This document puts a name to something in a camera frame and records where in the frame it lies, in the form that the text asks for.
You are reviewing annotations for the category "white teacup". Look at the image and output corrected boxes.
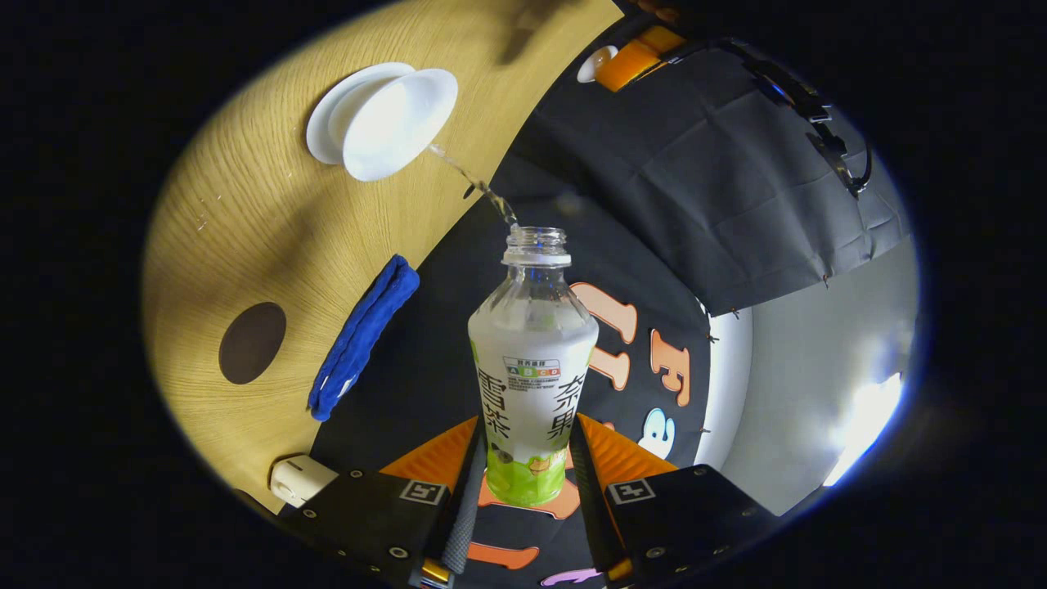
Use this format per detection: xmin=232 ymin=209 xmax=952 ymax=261
xmin=327 ymin=68 xmax=459 ymax=182

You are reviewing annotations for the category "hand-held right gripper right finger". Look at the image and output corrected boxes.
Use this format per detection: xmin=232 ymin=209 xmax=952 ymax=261
xmin=570 ymin=413 xmax=778 ymax=587

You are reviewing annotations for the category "dark round coaster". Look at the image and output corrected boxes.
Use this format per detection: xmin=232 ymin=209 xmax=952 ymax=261
xmin=218 ymin=302 xmax=288 ymax=385

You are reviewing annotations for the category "white green-label water bottle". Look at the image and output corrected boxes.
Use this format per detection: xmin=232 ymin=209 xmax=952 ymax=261
xmin=468 ymin=227 xmax=600 ymax=508

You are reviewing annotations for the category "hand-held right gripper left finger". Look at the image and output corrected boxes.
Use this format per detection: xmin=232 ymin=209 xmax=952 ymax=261
xmin=282 ymin=416 xmax=483 ymax=588

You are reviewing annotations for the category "white saucer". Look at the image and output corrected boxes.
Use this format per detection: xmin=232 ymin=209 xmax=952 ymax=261
xmin=306 ymin=62 xmax=418 ymax=166

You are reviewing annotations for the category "blue folded towel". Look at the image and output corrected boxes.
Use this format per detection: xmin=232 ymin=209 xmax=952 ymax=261
xmin=308 ymin=254 xmax=421 ymax=422

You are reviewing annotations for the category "white toaster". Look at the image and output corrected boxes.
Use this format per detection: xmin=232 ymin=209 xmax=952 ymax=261
xmin=270 ymin=455 xmax=339 ymax=508

